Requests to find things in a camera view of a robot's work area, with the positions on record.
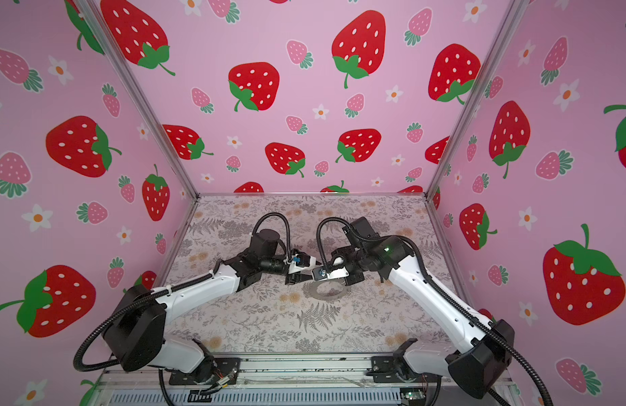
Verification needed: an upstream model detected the perforated grey cable duct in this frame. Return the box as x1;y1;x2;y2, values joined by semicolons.
109;388;410;406

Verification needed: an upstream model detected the aluminium front rail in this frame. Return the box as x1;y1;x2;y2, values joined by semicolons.
104;353;507;392

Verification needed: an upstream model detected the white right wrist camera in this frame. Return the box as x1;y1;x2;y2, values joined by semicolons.
311;257;348;281

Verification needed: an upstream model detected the aluminium corner post left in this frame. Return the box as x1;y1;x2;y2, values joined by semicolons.
77;0;199;201

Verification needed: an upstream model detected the aluminium corner post right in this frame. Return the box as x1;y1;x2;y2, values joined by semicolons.
426;0;530;203

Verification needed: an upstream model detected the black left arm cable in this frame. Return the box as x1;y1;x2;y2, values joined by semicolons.
72;211;294;406

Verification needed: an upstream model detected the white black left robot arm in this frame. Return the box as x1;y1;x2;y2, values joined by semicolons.
103;229;319;382

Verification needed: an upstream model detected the aluminium corner post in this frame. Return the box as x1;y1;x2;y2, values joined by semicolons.
77;0;199;201
426;0;530;203

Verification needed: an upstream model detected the clear acrylic keyring holder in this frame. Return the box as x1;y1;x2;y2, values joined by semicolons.
303;280;351;302

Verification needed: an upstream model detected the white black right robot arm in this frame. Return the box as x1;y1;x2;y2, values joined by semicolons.
326;218;515;404

